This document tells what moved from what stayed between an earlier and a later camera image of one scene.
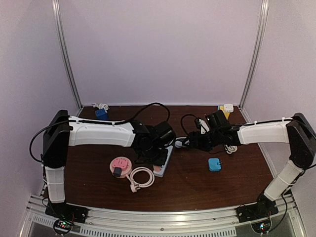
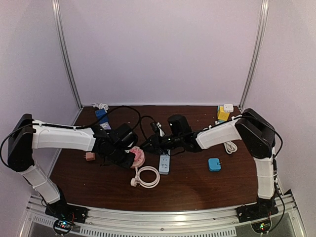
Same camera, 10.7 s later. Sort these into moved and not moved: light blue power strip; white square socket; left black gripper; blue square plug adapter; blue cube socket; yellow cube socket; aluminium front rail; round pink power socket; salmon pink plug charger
Moved: left black gripper; salmon pink plug charger; round pink power socket; light blue power strip
Not moved: white square socket; blue cube socket; aluminium front rail; yellow cube socket; blue square plug adapter
